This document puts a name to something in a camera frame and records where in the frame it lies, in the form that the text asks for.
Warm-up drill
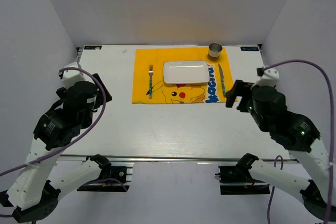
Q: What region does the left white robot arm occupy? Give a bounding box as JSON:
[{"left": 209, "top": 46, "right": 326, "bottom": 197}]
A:
[{"left": 1, "top": 73, "right": 112, "bottom": 223}]

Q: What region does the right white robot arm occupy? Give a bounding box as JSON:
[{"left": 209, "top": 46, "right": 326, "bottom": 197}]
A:
[{"left": 226, "top": 80, "right": 335, "bottom": 222}]

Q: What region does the yellow pikachu cloth napkin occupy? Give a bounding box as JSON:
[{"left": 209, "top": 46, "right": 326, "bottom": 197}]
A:
[{"left": 132, "top": 47, "right": 234, "bottom": 104}]

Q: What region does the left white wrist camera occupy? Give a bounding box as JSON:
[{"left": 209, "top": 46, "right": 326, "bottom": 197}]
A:
[{"left": 59, "top": 70, "right": 86, "bottom": 89}]

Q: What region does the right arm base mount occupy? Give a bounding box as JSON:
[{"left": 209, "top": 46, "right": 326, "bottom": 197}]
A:
[{"left": 215, "top": 153, "right": 270, "bottom": 196}]

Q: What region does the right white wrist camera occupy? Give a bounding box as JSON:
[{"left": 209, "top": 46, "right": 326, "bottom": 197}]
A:
[{"left": 252, "top": 67, "right": 280, "bottom": 88}]

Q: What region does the paper cup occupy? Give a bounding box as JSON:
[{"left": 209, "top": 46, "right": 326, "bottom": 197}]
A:
[{"left": 207, "top": 42, "right": 223, "bottom": 61}]

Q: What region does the knife with green handle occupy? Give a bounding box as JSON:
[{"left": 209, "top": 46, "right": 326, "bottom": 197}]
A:
[{"left": 218, "top": 64, "right": 226, "bottom": 98}]

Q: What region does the left blue table label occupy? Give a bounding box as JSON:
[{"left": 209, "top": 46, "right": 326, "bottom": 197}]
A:
[{"left": 83, "top": 45, "right": 102, "bottom": 50}]

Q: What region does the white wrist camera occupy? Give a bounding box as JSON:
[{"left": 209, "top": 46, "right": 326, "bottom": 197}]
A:
[
  {"left": 252, "top": 67, "right": 280, "bottom": 88},
  {"left": 59, "top": 70, "right": 86, "bottom": 89}
]

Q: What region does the fork with green handle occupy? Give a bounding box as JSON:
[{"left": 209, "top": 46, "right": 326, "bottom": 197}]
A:
[{"left": 149, "top": 65, "right": 154, "bottom": 99}]

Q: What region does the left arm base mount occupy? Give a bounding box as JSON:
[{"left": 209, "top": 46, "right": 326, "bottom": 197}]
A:
[{"left": 77, "top": 154, "right": 132, "bottom": 193}]

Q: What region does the white rectangular plate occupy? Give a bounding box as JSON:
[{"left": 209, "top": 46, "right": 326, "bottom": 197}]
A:
[{"left": 163, "top": 61, "right": 210, "bottom": 84}]

